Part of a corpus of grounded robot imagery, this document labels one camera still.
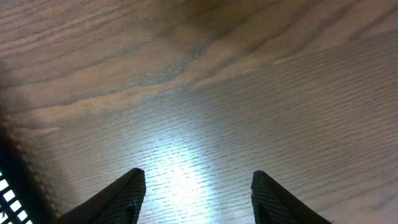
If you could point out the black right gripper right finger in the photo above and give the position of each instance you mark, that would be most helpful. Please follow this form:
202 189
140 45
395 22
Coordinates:
273 204

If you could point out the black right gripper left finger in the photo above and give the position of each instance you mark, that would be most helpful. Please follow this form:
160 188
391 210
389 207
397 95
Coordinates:
119 202

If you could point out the dark green perforated plastic basket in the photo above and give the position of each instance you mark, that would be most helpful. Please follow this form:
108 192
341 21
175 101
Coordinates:
22 200

